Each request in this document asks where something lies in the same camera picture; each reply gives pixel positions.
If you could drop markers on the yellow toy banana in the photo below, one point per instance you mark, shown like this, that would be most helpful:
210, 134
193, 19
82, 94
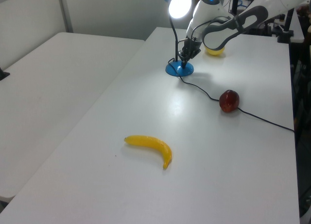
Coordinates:
155, 143

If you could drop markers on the thin black upright pole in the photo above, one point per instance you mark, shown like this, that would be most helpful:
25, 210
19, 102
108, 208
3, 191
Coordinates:
235, 1

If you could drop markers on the black stand with clamp foot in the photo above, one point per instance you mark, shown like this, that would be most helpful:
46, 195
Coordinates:
288, 27

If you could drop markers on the dark red toy apple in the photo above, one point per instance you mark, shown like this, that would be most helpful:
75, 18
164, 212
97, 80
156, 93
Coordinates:
229, 101

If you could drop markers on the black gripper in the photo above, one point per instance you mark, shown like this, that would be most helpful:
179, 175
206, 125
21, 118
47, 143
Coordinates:
190, 47

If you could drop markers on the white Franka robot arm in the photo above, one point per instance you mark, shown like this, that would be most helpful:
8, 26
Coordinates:
206, 10

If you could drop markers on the yellow toy melon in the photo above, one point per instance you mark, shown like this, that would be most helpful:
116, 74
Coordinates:
215, 52

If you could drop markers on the blue gooseneck desk lamp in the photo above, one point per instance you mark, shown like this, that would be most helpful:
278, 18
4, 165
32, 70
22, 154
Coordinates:
173, 69

